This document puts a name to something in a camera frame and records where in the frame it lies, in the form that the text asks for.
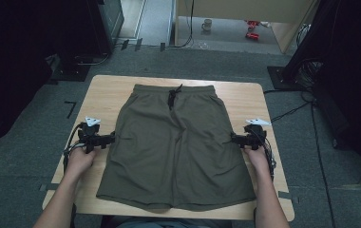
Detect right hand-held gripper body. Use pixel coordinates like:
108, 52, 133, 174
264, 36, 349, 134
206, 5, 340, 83
239, 118, 272, 151

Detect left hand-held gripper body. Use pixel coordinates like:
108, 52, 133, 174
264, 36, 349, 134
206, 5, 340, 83
77, 116, 107, 155

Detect olive green shorts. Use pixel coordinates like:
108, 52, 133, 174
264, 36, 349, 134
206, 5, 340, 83
95, 83, 257, 213

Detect person's right hand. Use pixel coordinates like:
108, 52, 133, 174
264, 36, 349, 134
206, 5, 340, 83
242, 145, 272, 179

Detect person's left hand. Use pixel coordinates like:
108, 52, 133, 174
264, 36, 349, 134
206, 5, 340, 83
64, 145, 101, 181

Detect grey tape strip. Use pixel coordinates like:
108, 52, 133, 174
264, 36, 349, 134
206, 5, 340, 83
277, 190, 300, 204
38, 182, 59, 193

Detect person's lap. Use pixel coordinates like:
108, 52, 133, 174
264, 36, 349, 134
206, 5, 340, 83
100, 215, 234, 228

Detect dark curtain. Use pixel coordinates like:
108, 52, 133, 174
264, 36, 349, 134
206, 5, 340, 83
0, 0, 102, 153
282, 0, 361, 185

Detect black cabinet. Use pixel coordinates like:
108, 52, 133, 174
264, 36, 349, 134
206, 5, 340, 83
85, 0, 125, 55

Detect beige mug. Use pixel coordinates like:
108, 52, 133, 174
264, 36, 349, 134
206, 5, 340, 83
200, 18, 214, 32

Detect light wooden furniture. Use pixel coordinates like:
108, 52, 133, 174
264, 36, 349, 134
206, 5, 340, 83
173, 0, 321, 55

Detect right hand-held gripper cable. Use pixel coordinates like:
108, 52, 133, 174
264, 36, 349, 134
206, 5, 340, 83
260, 131, 278, 182

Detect black stand base plate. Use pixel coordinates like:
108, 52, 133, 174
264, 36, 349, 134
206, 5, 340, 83
266, 65, 300, 91
49, 53, 91, 83

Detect long black floor cable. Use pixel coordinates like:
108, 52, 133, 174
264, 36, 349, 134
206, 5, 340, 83
262, 88, 337, 228

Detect tangled black cable bundle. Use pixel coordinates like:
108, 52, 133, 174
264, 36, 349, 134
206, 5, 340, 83
295, 59, 325, 93

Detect black hanging cable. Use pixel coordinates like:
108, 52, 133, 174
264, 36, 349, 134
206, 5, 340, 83
168, 0, 196, 49

